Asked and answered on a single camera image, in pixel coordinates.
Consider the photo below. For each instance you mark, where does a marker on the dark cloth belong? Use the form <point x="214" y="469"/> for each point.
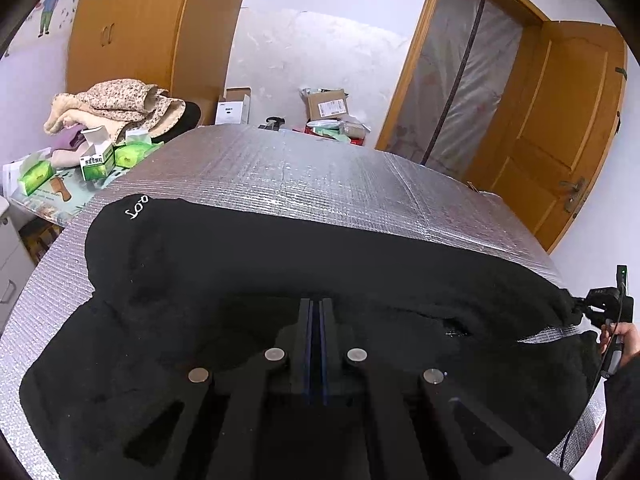
<point x="187" y="120"/>

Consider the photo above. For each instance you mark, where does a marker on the wooden wardrobe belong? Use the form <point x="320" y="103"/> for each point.
<point x="140" y="35"/>

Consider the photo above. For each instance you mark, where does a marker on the purple cloth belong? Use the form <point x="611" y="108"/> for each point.
<point x="67" y="139"/>

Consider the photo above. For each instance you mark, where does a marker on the wooden door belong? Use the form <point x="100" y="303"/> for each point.
<point x="555" y="110"/>

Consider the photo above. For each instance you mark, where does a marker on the wooden stool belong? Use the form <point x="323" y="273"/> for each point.
<point x="42" y="240"/>

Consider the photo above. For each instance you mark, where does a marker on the wooden comb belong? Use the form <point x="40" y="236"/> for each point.
<point x="61" y="190"/>

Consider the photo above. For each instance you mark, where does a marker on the wooden door frame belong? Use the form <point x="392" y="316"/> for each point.
<point x="415" y="60"/>

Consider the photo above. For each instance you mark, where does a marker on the black pants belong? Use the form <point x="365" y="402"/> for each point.
<point x="200" y="270"/>

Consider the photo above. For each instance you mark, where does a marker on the white drawer cabinet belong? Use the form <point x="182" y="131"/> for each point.
<point x="12" y="260"/>

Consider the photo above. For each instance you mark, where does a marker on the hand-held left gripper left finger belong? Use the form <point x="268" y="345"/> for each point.
<point x="310" y="340"/>

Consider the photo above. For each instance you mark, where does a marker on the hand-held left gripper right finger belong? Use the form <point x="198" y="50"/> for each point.
<point x="324" y="340"/>

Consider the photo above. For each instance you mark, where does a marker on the white green medicine box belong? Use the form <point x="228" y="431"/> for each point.
<point x="97" y="160"/>

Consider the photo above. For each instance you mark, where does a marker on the silver foil mat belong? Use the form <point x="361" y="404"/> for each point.
<point x="325" y="175"/>

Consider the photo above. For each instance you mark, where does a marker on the green tissue pack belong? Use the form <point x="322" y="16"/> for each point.
<point x="35" y="177"/>
<point x="135" y="152"/>

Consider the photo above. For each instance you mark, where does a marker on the cartoon wall sticker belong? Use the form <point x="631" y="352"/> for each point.
<point x="50" y="5"/>

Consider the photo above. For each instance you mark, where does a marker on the person's right forearm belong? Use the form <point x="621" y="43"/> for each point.
<point x="622" y="420"/>

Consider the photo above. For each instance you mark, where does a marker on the person's right hand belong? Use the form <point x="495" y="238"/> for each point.
<point x="631" y="340"/>

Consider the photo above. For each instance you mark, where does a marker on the clear plastic door curtain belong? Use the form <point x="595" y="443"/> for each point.
<point x="460" y="70"/>

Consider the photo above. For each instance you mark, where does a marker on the small black stand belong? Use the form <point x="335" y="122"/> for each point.
<point x="272" y="122"/>

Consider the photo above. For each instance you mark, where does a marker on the beige floral blanket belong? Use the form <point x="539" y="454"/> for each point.
<point x="115" y="102"/>

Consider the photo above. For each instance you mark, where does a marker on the cardboard box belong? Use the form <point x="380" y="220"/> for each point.
<point x="327" y="105"/>

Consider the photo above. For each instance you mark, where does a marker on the red crate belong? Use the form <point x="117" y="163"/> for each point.
<point x="357" y="141"/>

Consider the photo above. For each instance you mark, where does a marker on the pile of packets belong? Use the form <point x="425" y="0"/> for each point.
<point x="345" y="130"/>

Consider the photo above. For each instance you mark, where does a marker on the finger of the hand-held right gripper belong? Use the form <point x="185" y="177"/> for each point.
<point x="580" y="307"/>

